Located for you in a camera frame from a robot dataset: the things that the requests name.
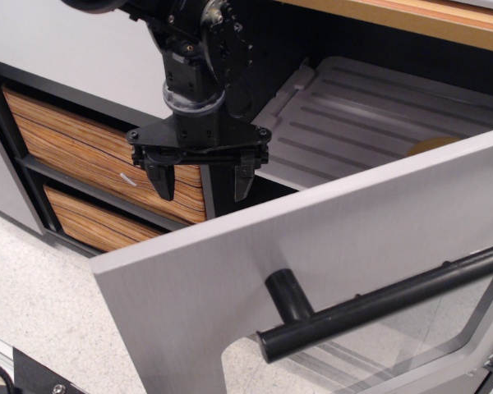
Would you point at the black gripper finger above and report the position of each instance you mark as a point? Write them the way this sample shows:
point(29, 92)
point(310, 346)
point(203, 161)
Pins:
point(162, 178)
point(244, 172)

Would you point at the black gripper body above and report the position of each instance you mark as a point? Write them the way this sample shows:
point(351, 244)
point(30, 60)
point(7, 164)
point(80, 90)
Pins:
point(213, 138)

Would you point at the grey oven door with window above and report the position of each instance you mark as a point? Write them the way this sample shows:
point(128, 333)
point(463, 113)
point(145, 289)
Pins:
point(180, 299)

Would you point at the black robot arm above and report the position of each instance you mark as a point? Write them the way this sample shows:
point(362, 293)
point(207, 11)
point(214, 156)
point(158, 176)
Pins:
point(204, 53)

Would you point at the grey oven rack shelf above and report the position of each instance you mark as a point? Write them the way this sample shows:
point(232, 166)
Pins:
point(345, 117)

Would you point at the lower wood-pattern fabric bin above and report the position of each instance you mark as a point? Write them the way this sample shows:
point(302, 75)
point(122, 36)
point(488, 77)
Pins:
point(96, 224)

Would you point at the wood-pattern fabric bin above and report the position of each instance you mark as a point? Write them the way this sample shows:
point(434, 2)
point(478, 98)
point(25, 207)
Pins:
point(99, 156)
point(96, 224)

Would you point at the upper wood-pattern fabric bin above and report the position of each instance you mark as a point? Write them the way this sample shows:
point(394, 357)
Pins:
point(99, 156)

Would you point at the grey cabinet side panel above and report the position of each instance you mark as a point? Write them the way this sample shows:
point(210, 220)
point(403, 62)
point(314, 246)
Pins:
point(14, 201)

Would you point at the yellow round plate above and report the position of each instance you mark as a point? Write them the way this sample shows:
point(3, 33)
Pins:
point(430, 144)

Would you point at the wooden countertop edge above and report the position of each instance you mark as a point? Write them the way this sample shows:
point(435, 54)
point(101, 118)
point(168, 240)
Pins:
point(453, 21)

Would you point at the dark grey shelf frame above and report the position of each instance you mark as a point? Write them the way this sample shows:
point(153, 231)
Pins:
point(217, 187)

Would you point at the black oven door handle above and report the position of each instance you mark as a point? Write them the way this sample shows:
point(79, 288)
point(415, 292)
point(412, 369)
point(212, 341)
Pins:
point(303, 327)

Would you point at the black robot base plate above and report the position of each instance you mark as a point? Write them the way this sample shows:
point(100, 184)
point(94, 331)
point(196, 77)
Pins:
point(30, 376)

